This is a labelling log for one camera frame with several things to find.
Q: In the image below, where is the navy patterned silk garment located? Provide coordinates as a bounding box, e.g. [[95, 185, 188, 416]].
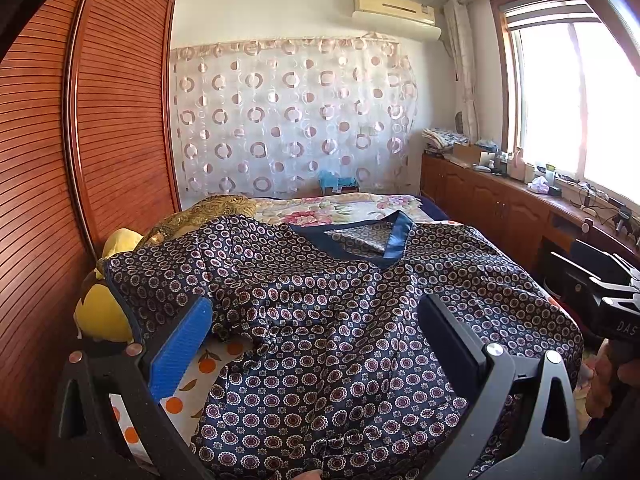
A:
[[103, 212, 584, 479]]

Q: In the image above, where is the person's right hand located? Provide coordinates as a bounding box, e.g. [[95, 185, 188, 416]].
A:
[[586, 339, 640, 418]]

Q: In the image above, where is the orange print white sheet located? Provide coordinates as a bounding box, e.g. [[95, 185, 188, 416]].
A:
[[110, 337, 253, 471]]

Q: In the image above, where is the wooden sideboard cabinet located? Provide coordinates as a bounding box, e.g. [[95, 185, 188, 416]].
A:
[[420, 153, 639, 281]]

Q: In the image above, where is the yellow plush toy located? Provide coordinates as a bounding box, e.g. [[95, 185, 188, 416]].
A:
[[73, 229, 142, 344]]

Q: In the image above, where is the pink plastic bag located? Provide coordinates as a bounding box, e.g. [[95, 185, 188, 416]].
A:
[[527, 176, 550, 195]]

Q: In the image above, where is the navy blue bed cover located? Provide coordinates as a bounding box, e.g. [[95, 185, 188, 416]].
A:
[[416, 196, 449, 221]]

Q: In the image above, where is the cardboard box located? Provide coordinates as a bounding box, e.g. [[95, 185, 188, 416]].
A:
[[451, 144, 492, 166]]

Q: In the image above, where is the wooden framed window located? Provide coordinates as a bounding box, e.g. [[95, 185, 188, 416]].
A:
[[491, 0, 639, 203]]

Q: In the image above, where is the stack of folded cloths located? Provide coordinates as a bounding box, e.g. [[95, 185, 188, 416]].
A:
[[422, 128, 469, 152]]

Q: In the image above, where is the gold embroidered pillow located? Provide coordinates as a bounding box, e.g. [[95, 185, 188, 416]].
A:
[[136, 195, 257, 249]]

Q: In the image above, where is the blue toy on stool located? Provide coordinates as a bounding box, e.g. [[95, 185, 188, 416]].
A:
[[318, 171, 359, 195]]

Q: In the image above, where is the floral fleece blanket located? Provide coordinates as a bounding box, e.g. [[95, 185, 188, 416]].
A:
[[252, 193, 434, 226]]

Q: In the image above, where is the white side curtain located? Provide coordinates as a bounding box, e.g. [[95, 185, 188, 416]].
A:
[[444, 0, 480, 143]]

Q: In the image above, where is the wooden louvered wardrobe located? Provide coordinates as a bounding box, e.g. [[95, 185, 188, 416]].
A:
[[1, 0, 179, 454]]

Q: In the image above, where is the circle patterned sheer curtain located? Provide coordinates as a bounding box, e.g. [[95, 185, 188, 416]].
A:
[[169, 35, 419, 206]]

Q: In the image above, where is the wall air conditioner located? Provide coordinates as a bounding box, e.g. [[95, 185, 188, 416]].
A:
[[352, 0, 442, 42]]

